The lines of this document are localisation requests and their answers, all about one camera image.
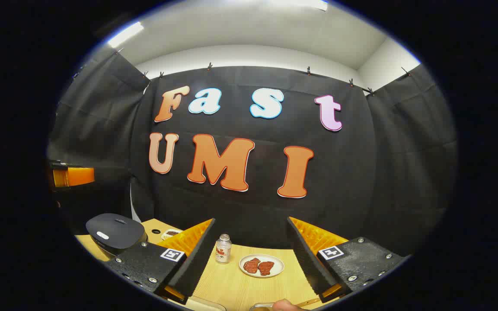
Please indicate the ceiling light panel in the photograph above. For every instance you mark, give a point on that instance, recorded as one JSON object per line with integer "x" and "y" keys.
{"x": 126, "y": 33}

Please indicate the black rice cooker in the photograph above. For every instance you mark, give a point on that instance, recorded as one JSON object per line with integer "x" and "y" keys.
{"x": 115, "y": 233}

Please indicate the small white divided dish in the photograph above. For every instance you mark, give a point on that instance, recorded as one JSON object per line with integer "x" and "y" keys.
{"x": 171, "y": 233}

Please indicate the white round plate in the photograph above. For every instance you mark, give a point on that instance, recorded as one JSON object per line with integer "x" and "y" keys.
{"x": 277, "y": 265}

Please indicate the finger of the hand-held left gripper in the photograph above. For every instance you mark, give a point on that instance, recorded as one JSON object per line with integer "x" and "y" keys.
{"x": 74, "y": 176}

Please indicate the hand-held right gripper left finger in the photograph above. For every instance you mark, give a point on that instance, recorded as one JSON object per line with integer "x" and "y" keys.
{"x": 197, "y": 259}

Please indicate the small clear plastic bottle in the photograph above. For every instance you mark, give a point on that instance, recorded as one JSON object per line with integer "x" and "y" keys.
{"x": 223, "y": 250}

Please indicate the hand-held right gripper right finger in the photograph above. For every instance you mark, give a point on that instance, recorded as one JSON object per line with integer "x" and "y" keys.
{"x": 307, "y": 259}

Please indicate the red meat piece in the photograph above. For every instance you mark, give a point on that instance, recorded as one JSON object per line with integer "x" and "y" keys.
{"x": 266, "y": 268}
{"x": 251, "y": 265}

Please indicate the black backdrop cloth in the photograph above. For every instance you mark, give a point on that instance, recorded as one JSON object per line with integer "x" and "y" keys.
{"x": 253, "y": 207}

